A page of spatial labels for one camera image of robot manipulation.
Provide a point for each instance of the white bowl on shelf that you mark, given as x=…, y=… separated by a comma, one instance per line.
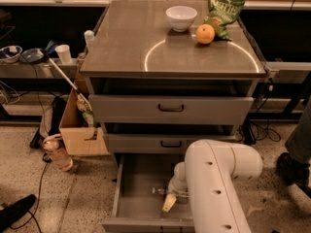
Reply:
x=10, y=54

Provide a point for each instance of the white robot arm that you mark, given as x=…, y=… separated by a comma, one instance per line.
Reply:
x=206, y=179

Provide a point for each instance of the white grabber stick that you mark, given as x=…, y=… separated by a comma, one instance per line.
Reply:
x=63, y=75

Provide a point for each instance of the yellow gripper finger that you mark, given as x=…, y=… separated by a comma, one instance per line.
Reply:
x=169, y=202

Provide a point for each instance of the person leg and shoe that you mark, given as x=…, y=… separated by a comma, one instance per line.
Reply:
x=293, y=165

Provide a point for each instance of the white bottle beside cabinet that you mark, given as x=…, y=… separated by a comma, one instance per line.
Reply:
x=89, y=38

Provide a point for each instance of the clear plastic water bottle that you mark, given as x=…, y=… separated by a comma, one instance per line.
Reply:
x=163, y=191

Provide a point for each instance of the white paper cup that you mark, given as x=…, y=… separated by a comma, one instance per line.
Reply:
x=64, y=54

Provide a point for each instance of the dark plate on shelf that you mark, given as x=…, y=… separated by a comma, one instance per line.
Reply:
x=32, y=56

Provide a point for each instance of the grey drawer cabinet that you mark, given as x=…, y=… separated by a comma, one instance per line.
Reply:
x=136, y=52

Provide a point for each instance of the cardboard box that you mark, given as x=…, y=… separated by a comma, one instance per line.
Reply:
x=77, y=136

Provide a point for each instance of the bottom grey open drawer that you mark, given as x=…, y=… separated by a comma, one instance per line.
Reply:
x=136, y=209

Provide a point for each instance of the orange fruit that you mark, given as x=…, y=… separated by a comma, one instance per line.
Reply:
x=205, y=34

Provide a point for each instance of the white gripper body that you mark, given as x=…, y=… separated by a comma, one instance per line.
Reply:
x=177, y=187

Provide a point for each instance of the middle grey drawer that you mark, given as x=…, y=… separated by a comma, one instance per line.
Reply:
x=156, y=144

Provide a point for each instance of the top grey drawer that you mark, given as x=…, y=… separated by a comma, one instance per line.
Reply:
x=170, y=109

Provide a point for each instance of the black shoe left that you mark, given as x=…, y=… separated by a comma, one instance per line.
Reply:
x=16, y=211

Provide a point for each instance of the white ceramic bowl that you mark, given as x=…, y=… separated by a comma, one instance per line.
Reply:
x=181, y=18

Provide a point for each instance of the green chips bag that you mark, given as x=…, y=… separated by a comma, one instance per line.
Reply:
x=222, y=13

